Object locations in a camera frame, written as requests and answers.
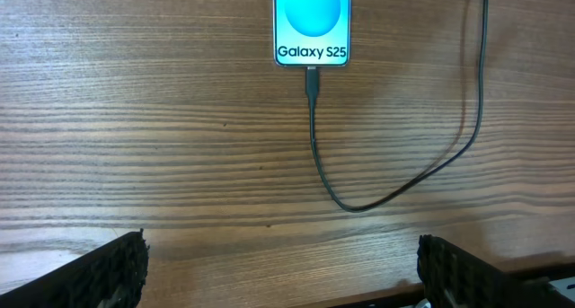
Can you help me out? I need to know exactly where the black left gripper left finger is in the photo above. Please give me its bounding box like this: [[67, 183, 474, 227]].
[[1, 230, 149, 308]]

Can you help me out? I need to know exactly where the blue smartphone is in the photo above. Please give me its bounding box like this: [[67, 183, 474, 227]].
[[272, 0, 351, 67]]

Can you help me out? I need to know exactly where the black charging cable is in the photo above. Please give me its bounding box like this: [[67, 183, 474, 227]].
[[305, 0, 491, 214]]

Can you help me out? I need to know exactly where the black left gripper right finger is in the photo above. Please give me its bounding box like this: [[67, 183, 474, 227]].
[[417, 234, 566, 308]]

